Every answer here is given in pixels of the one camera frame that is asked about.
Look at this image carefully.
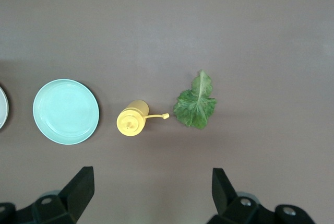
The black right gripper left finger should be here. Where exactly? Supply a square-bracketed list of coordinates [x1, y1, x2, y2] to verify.
[0, 166, 94, 224]

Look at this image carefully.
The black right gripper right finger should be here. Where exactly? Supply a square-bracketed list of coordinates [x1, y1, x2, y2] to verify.
[206, 168, 314, 224]

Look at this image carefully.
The yellow squeeze bottle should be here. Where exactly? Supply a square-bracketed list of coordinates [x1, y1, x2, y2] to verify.
[116, 99, 170, 137]

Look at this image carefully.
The green lettuce leaf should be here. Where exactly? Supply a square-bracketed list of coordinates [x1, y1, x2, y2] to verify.
[173, 69, 217, 131]

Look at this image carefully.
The mint green plate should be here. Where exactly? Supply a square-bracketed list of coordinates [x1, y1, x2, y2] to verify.
[32, 78, 100, 146]

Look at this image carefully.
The beige plate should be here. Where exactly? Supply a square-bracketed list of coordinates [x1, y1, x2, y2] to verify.
[0, 85, 10, 132]

